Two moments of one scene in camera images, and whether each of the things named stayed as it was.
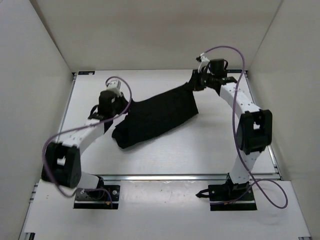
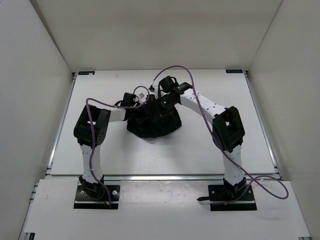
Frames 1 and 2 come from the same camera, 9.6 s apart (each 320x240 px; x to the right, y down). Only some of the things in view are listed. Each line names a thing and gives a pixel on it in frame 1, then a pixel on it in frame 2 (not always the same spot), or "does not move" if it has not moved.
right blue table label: x=234 y=71 does not move
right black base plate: x=230 y=196 does not move
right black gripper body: x=202 y=80 -> x=166 y=102
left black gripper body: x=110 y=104 -> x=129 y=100
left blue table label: x=86 y=72 does not move
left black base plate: x=107 y=197 does not move
